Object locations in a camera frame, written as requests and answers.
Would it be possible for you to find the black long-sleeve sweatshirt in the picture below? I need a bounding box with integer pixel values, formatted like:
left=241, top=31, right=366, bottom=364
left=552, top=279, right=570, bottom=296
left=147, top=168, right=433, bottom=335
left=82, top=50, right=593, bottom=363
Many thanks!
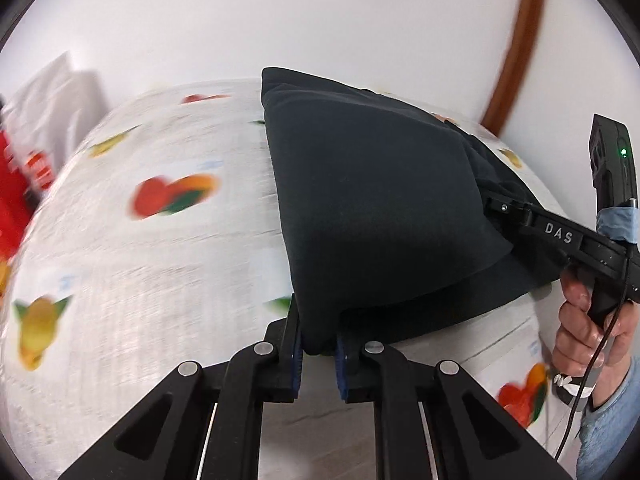
left=262, top=67, right=560, bottom=355

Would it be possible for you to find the blue denim sleeve forearm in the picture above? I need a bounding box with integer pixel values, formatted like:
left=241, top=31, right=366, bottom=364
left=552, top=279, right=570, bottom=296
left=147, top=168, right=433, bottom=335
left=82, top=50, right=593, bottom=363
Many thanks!
left=576, top=356, right=639, bottom=479

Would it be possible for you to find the person right hand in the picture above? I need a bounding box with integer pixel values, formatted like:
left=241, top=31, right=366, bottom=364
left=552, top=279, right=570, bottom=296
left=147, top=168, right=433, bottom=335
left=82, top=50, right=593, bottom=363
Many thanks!
left=552, top=269, right=639, bottom=408

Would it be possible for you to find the fruit print table cover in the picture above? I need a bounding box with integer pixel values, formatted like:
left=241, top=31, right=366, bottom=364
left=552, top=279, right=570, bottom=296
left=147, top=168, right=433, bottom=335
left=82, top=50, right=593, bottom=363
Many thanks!
left=1, top=79, right=580, bottom=479

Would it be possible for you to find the red paper shopping bag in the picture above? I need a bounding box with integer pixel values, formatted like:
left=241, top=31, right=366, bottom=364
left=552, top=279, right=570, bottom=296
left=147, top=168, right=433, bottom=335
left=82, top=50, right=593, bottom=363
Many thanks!
left=1, top=129, right=54, bottom=259

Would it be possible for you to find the white plastic shopping bag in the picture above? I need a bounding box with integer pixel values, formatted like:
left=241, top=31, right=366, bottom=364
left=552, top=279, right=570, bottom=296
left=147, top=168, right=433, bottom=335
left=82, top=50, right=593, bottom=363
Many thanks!
left=2, top=54, right=107, bottom=174

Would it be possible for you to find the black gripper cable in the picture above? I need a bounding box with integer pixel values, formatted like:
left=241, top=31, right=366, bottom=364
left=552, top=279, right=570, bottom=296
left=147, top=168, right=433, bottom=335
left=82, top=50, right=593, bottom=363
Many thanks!
left=553, top=199, right=639, bottom=461

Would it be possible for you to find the brown wooden door frame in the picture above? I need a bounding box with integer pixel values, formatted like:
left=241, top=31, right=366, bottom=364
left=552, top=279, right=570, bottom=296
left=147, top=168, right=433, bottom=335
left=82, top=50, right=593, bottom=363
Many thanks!
left=480, top=0, right=546, bottom=136

